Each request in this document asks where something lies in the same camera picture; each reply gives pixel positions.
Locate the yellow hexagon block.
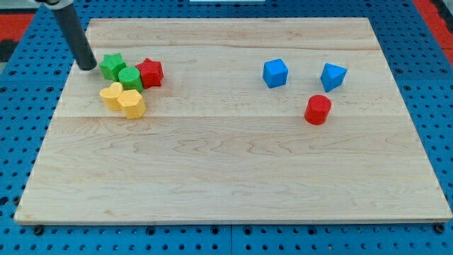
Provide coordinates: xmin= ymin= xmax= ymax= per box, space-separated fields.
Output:
xmin=117 ymin=89 xmax=146 ymax=119

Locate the yellow heart block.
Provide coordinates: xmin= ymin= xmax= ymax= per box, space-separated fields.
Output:
xmin=99 ymin=82 xmax=123 ymax=111

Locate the dark grey cylindrical robot stylus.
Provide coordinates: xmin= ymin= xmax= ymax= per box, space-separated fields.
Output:
xmin=35 ymin=0 xmax=97 ymax=71

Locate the blue cube block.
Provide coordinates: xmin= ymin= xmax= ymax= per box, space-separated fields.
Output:
xmin=263 ymin=59 xmax=288 ymax=89

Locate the red star block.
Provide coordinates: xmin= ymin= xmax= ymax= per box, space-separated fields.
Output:
xmin=135 ymin=58 xmax=164 ymax=89

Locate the light wooden board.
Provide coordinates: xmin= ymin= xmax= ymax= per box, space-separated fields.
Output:
xmin=14 ymin=18 xmax=452 ymax=225

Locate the green star block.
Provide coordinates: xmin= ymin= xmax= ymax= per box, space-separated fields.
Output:
xmin=99 ymin=53 xmax=127 ymax=81

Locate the green cylinder block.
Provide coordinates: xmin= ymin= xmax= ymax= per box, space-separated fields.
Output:
xmin=118 ymin=67 xmax=144 ymax=93

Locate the red cylinder block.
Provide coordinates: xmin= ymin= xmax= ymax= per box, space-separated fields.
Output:
xmin=304 ymin=95 xmax=332 ymax=125

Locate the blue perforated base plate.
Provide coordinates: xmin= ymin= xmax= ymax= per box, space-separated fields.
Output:
xmin=1 ymin=0 xmax=452 ymax=254

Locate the blue triangular prism block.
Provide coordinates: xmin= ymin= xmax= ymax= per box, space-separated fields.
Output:
xmin=321 ymin=63 xmax=348 ymax=92

